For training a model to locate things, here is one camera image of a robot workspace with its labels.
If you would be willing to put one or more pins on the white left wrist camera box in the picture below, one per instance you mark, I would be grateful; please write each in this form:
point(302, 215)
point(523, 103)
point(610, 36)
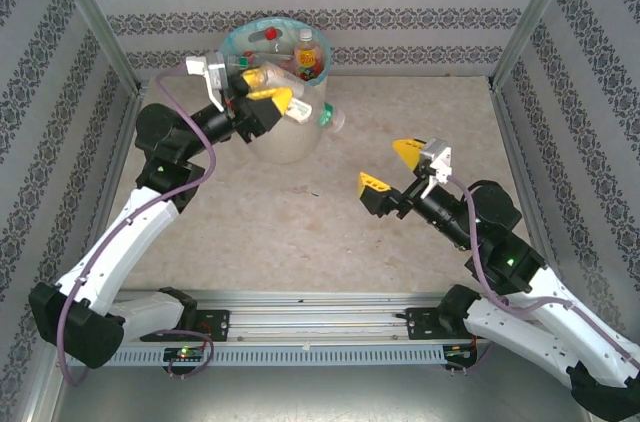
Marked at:
point(215, 77)

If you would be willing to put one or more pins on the beige bucket with teal rim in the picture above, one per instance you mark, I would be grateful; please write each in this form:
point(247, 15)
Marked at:
point(285, 147)

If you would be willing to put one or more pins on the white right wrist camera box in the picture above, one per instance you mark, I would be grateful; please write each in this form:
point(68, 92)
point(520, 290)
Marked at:
point(437, 154)

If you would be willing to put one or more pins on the small controller board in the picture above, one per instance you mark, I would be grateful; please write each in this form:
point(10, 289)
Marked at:
point(457, 351)
point(185, 353)

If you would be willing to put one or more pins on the aluminium side rail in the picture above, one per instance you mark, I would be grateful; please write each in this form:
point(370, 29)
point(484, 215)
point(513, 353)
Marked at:
point(510, 142)
point(122, 142)

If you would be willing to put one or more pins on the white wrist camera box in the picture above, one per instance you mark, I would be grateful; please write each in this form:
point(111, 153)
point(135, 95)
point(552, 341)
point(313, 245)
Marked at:
point(437, 154)
point(215, 77)

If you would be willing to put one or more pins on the aluminium frame post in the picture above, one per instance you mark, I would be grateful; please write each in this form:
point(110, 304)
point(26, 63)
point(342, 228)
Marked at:
point(540, 7)
point(90, 12)

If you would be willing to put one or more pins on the light blue bin liner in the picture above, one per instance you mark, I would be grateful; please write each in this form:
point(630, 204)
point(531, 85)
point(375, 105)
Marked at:
point(235, 39)

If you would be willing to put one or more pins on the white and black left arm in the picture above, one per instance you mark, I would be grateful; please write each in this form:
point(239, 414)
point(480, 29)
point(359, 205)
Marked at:
point(115, 252)

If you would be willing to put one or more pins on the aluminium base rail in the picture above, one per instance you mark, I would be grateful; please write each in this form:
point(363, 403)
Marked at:
point(310, 314)

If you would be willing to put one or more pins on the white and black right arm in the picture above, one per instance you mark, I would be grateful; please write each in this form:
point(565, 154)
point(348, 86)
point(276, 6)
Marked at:
point(500, 322)

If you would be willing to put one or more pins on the clear bottle white green label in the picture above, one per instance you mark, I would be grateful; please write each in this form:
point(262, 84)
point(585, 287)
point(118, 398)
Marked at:
point(302, 111)

